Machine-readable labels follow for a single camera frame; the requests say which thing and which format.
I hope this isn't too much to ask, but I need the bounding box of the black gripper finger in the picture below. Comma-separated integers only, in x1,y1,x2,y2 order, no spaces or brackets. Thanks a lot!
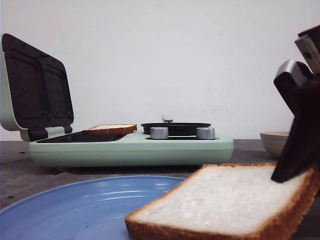
271,60,320,183

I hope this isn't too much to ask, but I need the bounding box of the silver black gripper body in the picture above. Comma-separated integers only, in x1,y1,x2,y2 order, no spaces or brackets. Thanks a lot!
294,25,320,75

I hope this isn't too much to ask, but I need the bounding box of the beige ribbed bowl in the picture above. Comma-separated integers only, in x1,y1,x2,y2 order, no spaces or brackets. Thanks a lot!
260,131,290,158

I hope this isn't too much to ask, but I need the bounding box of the breakfast maker hinged lid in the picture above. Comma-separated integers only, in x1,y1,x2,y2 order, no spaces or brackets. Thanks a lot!
0,33,74,142

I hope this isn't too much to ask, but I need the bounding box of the mint green breakfast maker base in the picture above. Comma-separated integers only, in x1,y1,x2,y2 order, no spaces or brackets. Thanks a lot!
29,131,234,168

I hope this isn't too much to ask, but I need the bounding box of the right silver control knob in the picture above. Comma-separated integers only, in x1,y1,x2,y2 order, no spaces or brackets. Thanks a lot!
196,127,216,140

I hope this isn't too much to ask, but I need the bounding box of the silver control knob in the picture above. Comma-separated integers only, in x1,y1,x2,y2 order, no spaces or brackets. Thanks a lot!
196,127,216,140
150,126,169,140

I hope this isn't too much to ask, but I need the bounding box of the black round frying pan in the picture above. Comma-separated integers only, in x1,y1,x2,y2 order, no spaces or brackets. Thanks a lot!
141,114,211,136

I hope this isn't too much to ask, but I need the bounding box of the left silver control knob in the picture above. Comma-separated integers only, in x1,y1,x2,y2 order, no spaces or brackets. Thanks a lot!
150,126,169,140

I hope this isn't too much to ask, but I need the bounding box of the blue ceramic plate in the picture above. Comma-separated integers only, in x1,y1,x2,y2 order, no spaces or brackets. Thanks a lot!
0,176,181,240

